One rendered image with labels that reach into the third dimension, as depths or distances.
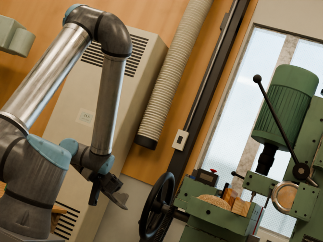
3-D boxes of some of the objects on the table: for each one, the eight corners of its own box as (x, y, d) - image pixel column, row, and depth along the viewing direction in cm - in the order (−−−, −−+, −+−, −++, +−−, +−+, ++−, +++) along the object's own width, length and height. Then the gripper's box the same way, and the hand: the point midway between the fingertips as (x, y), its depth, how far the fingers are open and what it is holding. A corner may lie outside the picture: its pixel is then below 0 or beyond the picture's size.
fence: (257, 221, 220) (261, 209, 221) (261, 222, 220) (265, 210, 221) (245, 217, 164) (252, 201, 164) (250, 219, 163) (256, 203, 164)
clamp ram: (206, 199, 202) (214, 178, 203) (224, 206, 200) (231, 185, 201) (203, 198, 194) (211, 176, 195) (221, 205, 192) (229, 183, 193)
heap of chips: (199, 199, 178) (202, 191, 178) (233, 211, 174) (236, 204, 175) (195, 197, 170) (198, 189, 170) (230, 211, 166) (233, 202, 167)
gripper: (99, 164, 218) (134, 197, 212) (106, 167, 227) (140, 199, 220) (86, 179, 218) (120, 213, 212) (94, 181, 227) (127, 213, 220)
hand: (124, 209), depth 216 cm, fingers closed
